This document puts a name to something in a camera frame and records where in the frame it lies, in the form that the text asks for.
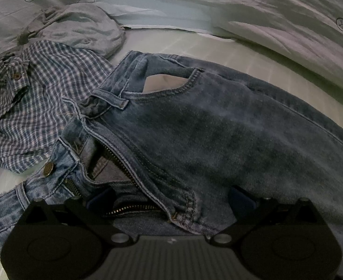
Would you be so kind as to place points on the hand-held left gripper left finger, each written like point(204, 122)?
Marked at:
point(101, 199)

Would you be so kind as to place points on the blue checked shirt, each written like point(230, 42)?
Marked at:
point(37, 108)

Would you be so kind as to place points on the green grid mat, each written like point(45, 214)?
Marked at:
point(291, 70)

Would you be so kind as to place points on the blue denim jeans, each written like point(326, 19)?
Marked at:
point(218, 128)

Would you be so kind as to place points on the carrot print bed sheet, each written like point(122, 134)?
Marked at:
point(218, 3)

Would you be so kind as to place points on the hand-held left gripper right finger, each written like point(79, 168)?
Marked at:
point(241, 199)

